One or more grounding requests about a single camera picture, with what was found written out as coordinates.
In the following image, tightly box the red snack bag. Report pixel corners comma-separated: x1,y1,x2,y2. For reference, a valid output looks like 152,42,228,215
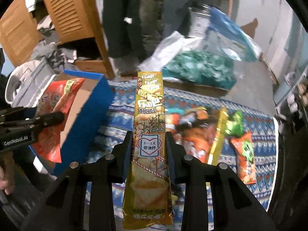
32,78,85,163

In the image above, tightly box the gold long snack packet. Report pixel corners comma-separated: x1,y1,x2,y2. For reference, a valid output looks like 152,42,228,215
207,107,229,165

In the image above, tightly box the long yellow snack packet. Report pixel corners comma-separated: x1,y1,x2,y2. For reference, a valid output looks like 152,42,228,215
122,71,173,230

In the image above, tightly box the orange green rice cracker bag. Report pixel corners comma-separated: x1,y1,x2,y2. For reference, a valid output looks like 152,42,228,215
231,132,256,185

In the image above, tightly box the person's left hand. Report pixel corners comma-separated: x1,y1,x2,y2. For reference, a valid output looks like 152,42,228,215
0,167,15,195

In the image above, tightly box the blue cardboard box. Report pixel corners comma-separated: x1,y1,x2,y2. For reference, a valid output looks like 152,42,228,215
31,70,114,176

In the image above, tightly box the grey clothes pile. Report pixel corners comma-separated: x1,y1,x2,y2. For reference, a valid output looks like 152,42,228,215
4,15,78,107

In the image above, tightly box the green snack packet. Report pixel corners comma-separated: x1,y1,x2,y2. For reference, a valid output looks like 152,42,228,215
225,110,244,137

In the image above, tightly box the blue patterned blanket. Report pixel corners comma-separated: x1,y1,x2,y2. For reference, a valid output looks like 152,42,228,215
84,79,280,231

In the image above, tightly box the large orange snack bag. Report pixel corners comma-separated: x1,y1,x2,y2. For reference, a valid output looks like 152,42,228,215
166,106,220,163

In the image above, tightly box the metal shelf rack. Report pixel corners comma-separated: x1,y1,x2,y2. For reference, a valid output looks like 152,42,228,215
275,67,307,136

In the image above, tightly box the wooden louvered wardrobe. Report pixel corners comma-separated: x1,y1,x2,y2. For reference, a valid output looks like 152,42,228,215
1,0,115,79

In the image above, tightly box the teal patterned fabric bundle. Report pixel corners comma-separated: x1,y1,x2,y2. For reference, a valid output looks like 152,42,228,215
162,50,237,90

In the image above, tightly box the white plastic bag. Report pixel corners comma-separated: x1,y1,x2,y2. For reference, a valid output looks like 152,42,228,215
138,31,202,71

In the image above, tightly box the dark hanging coat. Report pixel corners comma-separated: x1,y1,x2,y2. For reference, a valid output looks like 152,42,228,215
102,0,163,62

